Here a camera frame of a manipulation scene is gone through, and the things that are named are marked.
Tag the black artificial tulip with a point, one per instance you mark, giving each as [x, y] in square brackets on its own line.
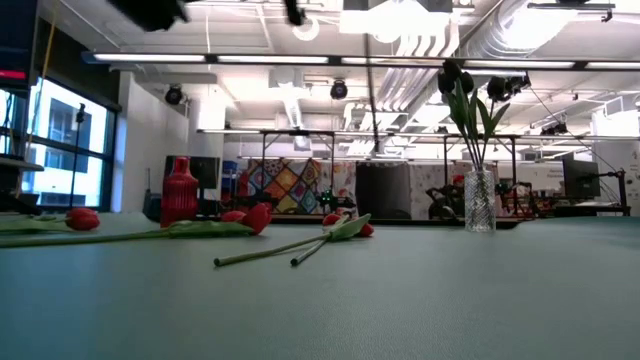
[445, 83]
[466, 82]
[452, 67]

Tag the red artificial tulip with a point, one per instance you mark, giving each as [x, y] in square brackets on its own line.
[228, 216]
[82, 219]
[257, 220]
[366, 230]

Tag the black monitor on arm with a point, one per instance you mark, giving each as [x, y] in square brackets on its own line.
[580, 177]

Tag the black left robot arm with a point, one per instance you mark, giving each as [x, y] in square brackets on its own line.
[150, 12]

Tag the red ribbed vase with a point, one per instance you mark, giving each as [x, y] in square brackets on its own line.
[179, 195]

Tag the clear glass vase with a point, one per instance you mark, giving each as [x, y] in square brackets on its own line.
[479, 205]

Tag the ceiling light beam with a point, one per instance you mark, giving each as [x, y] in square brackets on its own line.
[150, 57]

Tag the blue storage bins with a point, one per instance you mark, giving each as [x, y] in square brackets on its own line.
[230, 170]

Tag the colourful patchwork quilt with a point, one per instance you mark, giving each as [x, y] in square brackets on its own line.
[290, 185]

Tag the black monitor on desk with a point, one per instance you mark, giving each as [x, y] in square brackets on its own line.
[207, 172]

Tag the background robot with green light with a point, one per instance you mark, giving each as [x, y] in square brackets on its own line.
[327, 197]

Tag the black curtain panel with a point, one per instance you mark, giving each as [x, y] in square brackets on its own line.
[382, 190]

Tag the floral cloth backdrop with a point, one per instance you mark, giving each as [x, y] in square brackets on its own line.
[425, 185]

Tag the black ceiling spotlight cluster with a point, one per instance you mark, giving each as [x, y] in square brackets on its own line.
[498, 89]

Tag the person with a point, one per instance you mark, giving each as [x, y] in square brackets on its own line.
[457, 179]

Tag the background black robot arms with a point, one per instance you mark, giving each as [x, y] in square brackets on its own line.
[437, 205]

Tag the black tripod stand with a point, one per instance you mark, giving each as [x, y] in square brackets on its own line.
[76, 160]

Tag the dark operator monitor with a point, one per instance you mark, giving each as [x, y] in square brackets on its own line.
[17, 40]

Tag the large window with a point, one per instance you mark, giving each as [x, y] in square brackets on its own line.
[55, 180]

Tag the teal table mat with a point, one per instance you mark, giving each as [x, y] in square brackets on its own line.
[350, 310]

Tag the black metal rig frame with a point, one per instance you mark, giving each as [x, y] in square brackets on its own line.
[514, 175]
[297, 133]

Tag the white ventilation duct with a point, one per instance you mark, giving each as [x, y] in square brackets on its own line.
[500, 35]

